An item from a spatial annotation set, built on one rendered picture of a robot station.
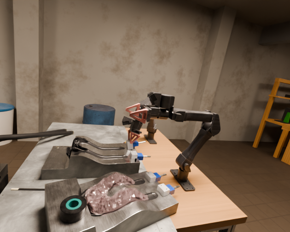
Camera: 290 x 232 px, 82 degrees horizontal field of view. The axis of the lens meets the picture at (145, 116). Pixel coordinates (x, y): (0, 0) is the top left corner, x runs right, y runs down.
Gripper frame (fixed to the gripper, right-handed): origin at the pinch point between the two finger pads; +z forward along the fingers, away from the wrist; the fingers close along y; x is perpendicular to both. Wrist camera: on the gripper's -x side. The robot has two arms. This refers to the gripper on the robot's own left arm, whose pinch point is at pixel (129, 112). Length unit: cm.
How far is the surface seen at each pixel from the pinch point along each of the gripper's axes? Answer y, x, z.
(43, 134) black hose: -42, 30, 47
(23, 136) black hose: -32, 27, 54
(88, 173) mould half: -5.7, 36.7, 16.7
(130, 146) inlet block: -21.1, 28.6, -8.2
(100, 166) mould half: -5.6, 32.8, 11.1
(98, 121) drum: -170, 60, 4
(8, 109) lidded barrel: -211, 61, 132
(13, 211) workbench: 13, 39, 44
